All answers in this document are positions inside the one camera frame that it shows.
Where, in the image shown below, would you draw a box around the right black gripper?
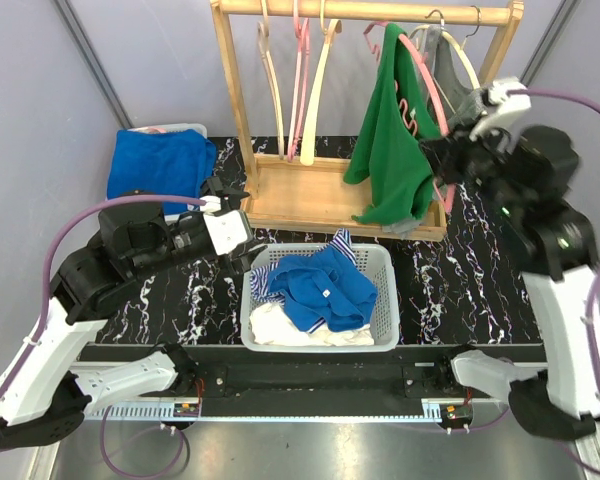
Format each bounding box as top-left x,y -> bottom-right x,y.
419,112 -> 526,219

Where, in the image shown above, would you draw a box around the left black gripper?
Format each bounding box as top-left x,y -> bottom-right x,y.
132,177 -> 268,278

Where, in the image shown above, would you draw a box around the pink hanger with green top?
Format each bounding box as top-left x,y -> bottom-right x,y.
363,21 -> 456,214

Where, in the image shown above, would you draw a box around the grey tank top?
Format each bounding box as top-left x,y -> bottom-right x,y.
382,24 -> 491,239

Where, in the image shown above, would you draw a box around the green tank top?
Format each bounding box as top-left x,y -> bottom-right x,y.
344,23 -> 440,226

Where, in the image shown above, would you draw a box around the cream hanger with grey top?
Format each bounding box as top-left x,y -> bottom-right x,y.
429,5 -> 482,89

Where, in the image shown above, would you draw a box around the grey plastic laundry basket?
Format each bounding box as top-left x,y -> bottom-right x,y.
240,243 -> 400,354

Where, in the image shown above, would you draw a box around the blue white striped tank top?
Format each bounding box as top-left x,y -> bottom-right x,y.
249,228 -> 356,305

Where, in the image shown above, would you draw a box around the cream wooden hanger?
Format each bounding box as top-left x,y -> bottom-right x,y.
300,0 -> 342,166

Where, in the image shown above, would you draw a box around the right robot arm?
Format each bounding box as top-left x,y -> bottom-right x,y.
419,125 -> 600,441

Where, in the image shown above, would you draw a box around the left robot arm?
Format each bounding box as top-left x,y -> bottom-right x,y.
0,176 -> 260,452

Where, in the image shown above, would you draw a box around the empty beige hanger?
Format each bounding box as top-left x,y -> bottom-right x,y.
257,0 -> 285,159

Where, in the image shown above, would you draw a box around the blue folded cloth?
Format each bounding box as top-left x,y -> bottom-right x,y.
106,129 -> 217,199

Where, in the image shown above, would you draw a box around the small grey basket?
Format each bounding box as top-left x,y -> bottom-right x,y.
121,123 -> 217,197

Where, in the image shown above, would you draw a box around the white crumpled garments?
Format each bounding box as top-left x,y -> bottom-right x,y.
249,302 -> 375,347

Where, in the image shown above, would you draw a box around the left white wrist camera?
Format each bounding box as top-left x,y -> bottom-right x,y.
200,196 -> 253,256

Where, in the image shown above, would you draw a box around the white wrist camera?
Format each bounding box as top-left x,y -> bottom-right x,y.
469,77 -> 531,141
200,196 -> 253,256

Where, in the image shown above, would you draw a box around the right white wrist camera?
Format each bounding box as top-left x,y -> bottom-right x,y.
469,77 -> 531,141

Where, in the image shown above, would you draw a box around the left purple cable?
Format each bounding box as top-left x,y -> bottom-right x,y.
0,194 -> 216,476

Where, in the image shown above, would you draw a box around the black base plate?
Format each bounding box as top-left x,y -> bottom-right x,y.
138,344 -> 496,419

